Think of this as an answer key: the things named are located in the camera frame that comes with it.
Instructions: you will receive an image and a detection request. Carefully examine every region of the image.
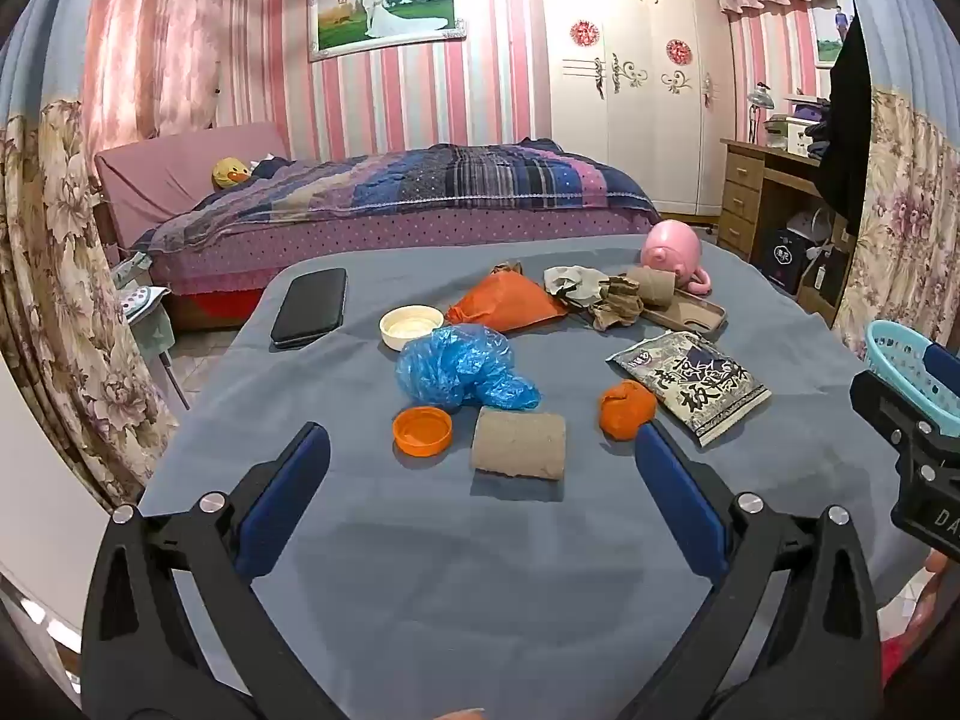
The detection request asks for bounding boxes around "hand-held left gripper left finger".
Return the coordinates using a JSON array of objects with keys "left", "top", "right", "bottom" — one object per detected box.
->
[{"left": 81, "top": 421, "right": 353, "bottom": 720}]

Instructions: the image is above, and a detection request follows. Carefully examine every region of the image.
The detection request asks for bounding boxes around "orange round lid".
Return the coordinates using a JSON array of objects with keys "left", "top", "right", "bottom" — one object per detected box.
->
[{"left": 392, "top": 405, "right": 455, "bottom": 457}]

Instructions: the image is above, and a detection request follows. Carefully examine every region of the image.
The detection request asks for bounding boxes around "blue plastic bag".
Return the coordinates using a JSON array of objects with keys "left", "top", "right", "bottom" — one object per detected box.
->
[{"left": 396, "top": 324, "right": 541, "bottom": 412}]

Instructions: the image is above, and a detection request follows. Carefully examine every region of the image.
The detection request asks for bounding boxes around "patchwork quilt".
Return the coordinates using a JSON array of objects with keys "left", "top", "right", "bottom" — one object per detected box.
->
[{"left": 146, "top": 139, "right": 661, "bottom": 256}]

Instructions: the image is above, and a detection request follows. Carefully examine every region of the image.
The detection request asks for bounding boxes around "black smartphone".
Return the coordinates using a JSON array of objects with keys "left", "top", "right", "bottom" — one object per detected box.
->
[{"left": 270, "top": 268, "right": 350, "bottom": 350}]

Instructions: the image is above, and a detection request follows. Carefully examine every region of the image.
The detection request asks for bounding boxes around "pink mug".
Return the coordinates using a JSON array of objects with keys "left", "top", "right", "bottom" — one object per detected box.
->
[{"left": 640, "top": 220, "right": 712, "bottom": 297}]

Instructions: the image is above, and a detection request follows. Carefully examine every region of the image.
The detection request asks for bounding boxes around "yellow duck plush toy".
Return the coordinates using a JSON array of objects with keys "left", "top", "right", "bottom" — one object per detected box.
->
[{"left": 211, "top": 157, "right": 252, "bottom": 191}]

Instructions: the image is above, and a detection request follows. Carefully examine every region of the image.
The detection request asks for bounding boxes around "white fan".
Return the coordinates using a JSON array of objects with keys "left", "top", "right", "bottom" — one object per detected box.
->
[{"left": 784, "top": 208, "right": 833, "bottom": 248}]

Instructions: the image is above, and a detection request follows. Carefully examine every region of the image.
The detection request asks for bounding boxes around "black paper bag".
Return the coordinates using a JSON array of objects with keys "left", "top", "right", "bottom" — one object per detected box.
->
[{"left": 752, "top": 229, "right": 811, "bottom": 293}]

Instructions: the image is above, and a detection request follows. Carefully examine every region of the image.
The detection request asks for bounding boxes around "floral curtain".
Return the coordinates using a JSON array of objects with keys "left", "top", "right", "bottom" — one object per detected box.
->
[
  {"left": 832, "top": 86, "right": 960, "bottom": 361},
  {"left": 0, "top": 97, "right": 181, "bottom": 511}
]

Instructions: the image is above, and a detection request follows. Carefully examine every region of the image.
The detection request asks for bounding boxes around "black white printed snack packet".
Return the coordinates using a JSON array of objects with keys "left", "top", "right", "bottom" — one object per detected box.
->
[{"left": 606, "top": 330, "right": 773, "bottom": 449}]

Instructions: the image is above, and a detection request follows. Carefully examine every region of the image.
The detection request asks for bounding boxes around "white box on desk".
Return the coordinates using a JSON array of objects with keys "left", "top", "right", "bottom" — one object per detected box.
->
[{"left": 765, "top": 114, "right": 815, "bottom": 155}]

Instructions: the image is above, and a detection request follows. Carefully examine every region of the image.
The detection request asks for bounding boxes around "small wall photo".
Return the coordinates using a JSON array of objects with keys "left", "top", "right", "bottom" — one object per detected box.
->
[{"left": 806, "top": 0, "right": 856, "bottom": 68}]

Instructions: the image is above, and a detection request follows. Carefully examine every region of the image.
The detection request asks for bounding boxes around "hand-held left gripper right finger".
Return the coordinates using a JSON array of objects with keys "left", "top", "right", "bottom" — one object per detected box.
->
[{"left": 634, "top": 421, "right": 882, "bottom": 720}]

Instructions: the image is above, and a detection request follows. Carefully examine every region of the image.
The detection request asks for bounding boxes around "black hanging garment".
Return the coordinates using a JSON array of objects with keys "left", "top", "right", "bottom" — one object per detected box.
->
[{"left": 814, "top": 11, "right": 875, "bottom": 237}]

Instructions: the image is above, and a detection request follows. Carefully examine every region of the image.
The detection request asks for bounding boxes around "grey blue table cloth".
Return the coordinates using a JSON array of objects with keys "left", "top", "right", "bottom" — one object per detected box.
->
[{"left": 139, "top": 236, "right": 931, "bottom": 720}]

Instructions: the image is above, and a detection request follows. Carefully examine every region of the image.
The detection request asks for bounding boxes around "stool with cloth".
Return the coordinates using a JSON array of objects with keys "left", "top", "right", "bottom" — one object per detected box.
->
[{"left": 112, "top": 251, "right": 188, "bottom": 410}]

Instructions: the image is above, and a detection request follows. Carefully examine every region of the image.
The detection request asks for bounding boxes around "orange plastic bag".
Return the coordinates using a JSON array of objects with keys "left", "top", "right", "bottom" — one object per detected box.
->
[{"left": 445, "top": 262, "right": 569, "bottom": 333}]

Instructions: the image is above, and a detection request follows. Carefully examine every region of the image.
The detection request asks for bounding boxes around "framed wall photo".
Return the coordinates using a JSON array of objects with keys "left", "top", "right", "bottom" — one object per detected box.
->
[{"left": 307, "top": 0, "right": 466, "bottom": 62}]

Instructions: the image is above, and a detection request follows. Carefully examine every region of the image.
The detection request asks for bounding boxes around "white wardrobe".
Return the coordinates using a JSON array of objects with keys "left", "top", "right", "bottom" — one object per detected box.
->
[{"left": 529, "top": 0, "right": 740, "bottom": 218}]

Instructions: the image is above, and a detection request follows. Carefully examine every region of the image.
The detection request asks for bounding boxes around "white round lid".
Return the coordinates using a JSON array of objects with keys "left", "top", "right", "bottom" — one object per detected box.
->
[{"left": 379, "top": 305, "right": 446, "bottom": 351}]

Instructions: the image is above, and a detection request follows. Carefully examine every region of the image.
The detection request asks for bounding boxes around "light blue plastic basket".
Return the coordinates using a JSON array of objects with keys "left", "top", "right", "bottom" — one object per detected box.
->
[{"left": 866, "top": 320, "right": 960, "bottom": 440}]

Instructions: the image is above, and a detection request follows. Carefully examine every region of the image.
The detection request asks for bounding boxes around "large cardboard tube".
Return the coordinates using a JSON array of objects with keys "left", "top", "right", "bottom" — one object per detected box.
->
[{"left": 471, "top": 409, "right": 569, "bottom": 482}]

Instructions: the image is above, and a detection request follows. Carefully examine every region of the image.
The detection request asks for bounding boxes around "tan phone case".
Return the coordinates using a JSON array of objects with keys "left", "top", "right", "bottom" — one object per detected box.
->
[{"left": 630, "top": 289, "right": 728, "bottom": 336}]

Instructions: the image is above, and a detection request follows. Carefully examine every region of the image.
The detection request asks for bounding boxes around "orange crumpled ball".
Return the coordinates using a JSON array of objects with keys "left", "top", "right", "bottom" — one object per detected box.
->
[{"left": 598, "top": 381, "right": 657, "bottom": 442}]

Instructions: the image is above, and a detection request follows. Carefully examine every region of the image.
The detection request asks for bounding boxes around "desk lamp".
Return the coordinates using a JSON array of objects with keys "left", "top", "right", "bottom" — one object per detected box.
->
[{"left": 746, "top": 82, "right": 777, "bottom": 143}]

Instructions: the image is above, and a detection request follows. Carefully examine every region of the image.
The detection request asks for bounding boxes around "purple bed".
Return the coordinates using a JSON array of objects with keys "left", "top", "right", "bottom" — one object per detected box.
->
[{"left": 94, "top": 120, "right": 665, "bottom": 331}]

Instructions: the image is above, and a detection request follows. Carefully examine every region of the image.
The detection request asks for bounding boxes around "wooden desk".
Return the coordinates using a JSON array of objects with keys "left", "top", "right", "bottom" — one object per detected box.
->
[{"left": 718, "top": 136, "right": 852, "bottom": 327}]

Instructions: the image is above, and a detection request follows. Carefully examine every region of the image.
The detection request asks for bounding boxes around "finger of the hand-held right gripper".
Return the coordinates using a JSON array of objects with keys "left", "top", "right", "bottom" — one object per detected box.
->
[
  {"left": 924, "top": 343, "right": 960, "bottom": 400},
  {"left": 850, "top": 370, "right": 938, "bottom": 458}
]

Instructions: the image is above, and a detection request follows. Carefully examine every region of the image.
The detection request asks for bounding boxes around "pink curtain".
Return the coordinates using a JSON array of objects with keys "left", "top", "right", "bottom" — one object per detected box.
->
[{"left": 79, "top": 0, "right": 226, "bottom": 158}]

